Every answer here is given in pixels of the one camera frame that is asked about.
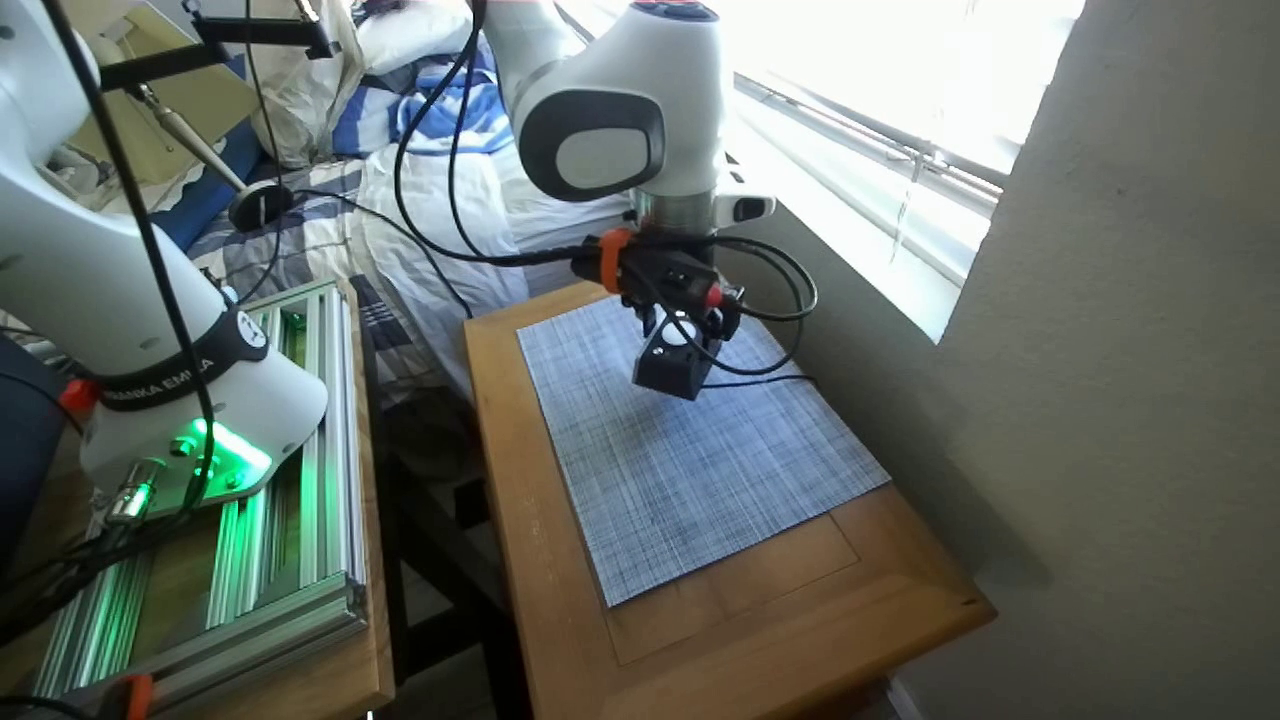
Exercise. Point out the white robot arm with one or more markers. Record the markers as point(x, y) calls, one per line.
point(635, 109)

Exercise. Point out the grey woven placemat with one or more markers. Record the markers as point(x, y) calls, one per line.
point(669, 486)

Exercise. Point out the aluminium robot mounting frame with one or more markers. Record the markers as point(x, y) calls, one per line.
point(275, 569)

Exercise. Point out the wooden side table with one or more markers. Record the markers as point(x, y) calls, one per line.
point(782, 631)

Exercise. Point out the black camera stand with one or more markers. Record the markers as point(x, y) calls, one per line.
point(177, 97)

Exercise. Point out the window blinds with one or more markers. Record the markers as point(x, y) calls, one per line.
point(894, 124)

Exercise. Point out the blue striped pillow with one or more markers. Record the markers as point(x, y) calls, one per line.
point(433, 106)

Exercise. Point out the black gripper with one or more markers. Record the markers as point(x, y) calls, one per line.
point(659, 269)

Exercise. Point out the black digital clock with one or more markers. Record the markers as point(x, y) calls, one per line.
point(675, 365)

